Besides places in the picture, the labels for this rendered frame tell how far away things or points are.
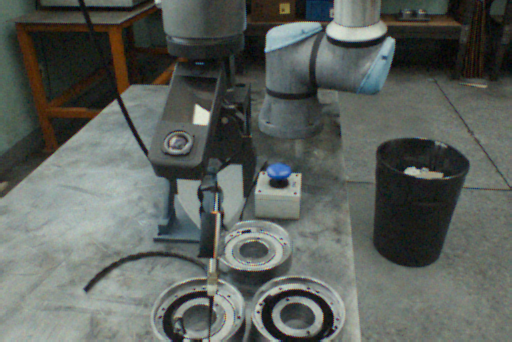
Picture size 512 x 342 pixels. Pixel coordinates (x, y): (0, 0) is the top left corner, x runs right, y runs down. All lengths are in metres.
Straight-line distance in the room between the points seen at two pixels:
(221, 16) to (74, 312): 0.41
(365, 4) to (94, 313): 0.66
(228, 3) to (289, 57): 0.55
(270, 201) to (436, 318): 1.14
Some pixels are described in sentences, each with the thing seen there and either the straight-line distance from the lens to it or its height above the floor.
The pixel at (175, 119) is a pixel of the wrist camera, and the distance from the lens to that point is 0.38.
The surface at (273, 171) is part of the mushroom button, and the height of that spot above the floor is 0.87.
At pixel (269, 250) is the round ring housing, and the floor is 0.83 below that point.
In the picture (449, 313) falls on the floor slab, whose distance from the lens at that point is 1.79.
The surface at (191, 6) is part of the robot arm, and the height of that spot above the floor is 1.16.
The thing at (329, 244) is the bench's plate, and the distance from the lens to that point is 0.68.
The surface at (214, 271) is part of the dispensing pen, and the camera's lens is 0.50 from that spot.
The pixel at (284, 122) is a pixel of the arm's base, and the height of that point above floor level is 0.84.
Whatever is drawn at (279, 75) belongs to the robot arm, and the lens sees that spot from 0.95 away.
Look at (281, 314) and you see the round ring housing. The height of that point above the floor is 0.82.
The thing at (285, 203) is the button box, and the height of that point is 0.83.
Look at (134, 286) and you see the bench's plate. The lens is 0.64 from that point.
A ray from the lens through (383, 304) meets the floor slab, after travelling 1.75.
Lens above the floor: 1.23
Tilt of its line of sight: 27 degrees down
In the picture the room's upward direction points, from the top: 1 degrees counter-clockwise
